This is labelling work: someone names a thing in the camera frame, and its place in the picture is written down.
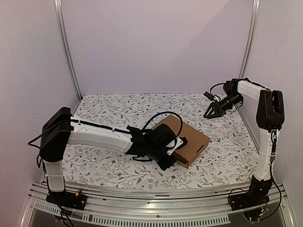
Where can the aluminium frame post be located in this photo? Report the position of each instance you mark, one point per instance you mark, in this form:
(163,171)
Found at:
(66,48)
(250,38)

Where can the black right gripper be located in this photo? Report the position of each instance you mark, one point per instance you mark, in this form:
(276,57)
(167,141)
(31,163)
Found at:
(217,109)

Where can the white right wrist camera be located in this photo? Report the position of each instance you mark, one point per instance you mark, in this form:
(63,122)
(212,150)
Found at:
(211,96)

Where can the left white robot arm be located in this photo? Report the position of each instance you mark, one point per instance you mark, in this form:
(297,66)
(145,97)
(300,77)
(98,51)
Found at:
(64,129)

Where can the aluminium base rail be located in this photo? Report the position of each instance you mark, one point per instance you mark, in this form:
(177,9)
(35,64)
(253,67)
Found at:
(110,207)

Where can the floral patterned table mat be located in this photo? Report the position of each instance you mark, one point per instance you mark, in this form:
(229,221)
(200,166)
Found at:
(231,157)

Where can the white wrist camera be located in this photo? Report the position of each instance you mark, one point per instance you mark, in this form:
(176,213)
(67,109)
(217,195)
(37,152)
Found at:
(211,96)
(176,144)

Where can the brown cardboard box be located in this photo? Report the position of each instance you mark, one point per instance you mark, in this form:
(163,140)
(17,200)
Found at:
(197,141)

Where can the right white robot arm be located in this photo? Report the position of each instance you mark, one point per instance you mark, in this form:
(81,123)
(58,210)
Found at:
(269,116)

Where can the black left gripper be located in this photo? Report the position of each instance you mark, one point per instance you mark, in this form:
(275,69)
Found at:
(164,165)

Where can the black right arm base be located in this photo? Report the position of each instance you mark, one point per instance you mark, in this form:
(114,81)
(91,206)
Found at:
(257,194)

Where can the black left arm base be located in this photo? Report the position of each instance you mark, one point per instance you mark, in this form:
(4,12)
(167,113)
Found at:
(74,200)

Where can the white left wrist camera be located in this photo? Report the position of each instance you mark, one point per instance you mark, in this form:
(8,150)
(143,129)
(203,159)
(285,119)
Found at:
(176,144)

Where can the left aluminium frame post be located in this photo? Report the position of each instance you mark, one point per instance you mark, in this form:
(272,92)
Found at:
(66,48)

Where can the right aluminium frame post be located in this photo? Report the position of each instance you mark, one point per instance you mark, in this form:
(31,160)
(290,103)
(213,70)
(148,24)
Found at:
(250,38)

